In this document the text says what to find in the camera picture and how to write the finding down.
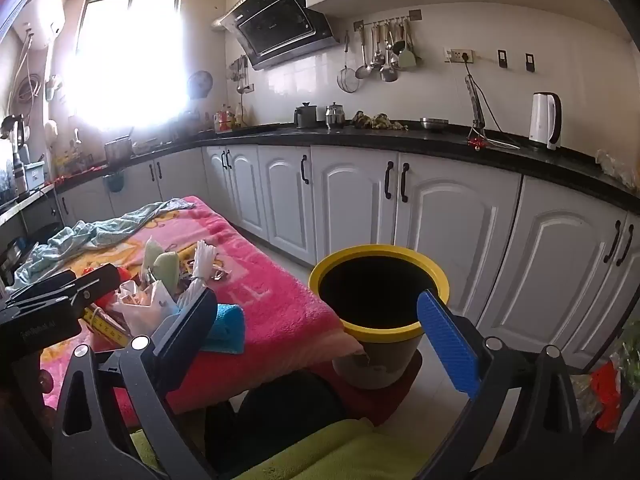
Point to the clear plastic bag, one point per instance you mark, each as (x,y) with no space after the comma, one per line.
(617,167)

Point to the black range hood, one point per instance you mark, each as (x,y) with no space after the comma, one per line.
(280,25)

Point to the black pitcher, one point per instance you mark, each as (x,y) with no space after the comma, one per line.
(305,116)

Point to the white plastic cutlery bundle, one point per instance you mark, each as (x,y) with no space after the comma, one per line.
(204,260)

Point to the pink printed blanket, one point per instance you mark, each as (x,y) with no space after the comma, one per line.
(280,300)

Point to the pale paper wrapper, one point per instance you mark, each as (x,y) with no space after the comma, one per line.
(152,257)

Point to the lime green cloth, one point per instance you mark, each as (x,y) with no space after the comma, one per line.
(350,452)

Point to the window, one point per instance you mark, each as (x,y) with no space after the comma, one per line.
(125,60)

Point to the red plastic bag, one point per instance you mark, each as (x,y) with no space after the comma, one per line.
(607,395)

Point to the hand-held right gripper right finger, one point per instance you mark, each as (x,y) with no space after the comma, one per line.
(447,342)

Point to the group of condiment bottles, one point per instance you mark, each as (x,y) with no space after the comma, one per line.
(225,120)

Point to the steel pot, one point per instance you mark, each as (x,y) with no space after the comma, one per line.
(118,150)

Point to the red snack wrapper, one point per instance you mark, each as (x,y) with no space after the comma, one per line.
(106,302)

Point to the dark cloth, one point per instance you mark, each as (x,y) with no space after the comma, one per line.
(275,410)

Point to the light green folded cloth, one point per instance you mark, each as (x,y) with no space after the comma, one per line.
(167,270)

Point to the row of hanging utensils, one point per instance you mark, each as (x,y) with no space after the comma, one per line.
(387,55)

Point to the steel bowl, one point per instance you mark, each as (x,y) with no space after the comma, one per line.
(434,123)

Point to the small red decoration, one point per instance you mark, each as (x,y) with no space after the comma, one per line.
(477,144)

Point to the teal hanging basket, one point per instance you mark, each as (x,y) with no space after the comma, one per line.
(114,182)

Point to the brown green food pile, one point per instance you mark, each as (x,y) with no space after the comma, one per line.
(377,121)

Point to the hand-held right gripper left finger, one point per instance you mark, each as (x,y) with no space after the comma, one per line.
(186,319)

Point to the white wall socket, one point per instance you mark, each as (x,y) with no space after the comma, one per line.
(456,55)

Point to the blue folded towel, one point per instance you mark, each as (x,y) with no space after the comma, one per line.
(227,327)

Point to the white base cabinets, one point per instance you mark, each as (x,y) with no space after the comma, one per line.
(450,220)

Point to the yellow tape measure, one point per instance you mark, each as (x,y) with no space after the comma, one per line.
(105,326)

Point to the hanging power strip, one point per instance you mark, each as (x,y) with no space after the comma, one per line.
(475,102)

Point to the white water heater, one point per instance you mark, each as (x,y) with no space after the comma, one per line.
(40,30)

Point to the yellow rimmed grey bin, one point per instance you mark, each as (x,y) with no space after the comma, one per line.
(390,357)

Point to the red mat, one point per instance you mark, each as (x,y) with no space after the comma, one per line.
(380,404)

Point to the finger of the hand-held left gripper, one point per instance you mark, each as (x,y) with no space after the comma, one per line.
(92,285)
(42,282)

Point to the white plastic bag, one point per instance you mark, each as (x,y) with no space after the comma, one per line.
(145,310)

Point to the white electric kettle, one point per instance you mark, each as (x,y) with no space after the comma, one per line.
(542,120)

